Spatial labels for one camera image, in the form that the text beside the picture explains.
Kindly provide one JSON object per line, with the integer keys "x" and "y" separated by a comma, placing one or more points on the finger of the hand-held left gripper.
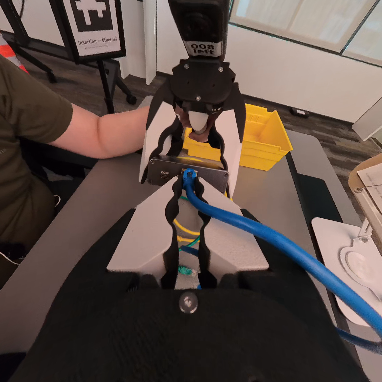
{"x": 231, "y": 143}
{"x": 155, "y": 131}

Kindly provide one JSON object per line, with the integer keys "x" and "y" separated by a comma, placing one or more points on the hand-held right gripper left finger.
{"x": 143, "y": 238}

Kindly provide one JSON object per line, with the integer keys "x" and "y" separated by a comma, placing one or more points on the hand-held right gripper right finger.
{"x": 235, "y": 253}

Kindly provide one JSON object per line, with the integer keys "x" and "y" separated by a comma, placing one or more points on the yellow plastic bin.
{"x": 262, "y": 143}

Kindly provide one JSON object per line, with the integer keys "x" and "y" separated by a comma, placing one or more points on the black ethernet splitter box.
{"x": 167, "y": 167}

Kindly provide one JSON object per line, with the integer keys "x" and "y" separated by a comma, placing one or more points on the person's left forearm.
{"x": 104, "y": 134}

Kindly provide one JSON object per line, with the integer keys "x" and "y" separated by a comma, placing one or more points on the person's left hand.
{"x": 198, "y": 136}

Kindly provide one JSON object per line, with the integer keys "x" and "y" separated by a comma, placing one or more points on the black sign easel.
{"x": 103, "y": 77}

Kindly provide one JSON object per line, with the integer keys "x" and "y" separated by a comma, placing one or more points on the small black floor box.
{"x": 300, "y": 112}

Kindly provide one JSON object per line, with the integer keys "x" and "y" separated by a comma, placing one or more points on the white poster stand base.
{"x": 328, "y": 238}

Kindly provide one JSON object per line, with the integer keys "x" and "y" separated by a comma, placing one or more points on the black framed marker sign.
{"x": 95, "y": 41}

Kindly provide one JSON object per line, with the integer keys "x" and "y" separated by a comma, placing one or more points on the instruction sheet on clipboard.
{"x": 353, "y": 176}

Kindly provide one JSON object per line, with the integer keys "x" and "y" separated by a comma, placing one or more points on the orange striped safety cone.
{"x": 12, "y": 56}

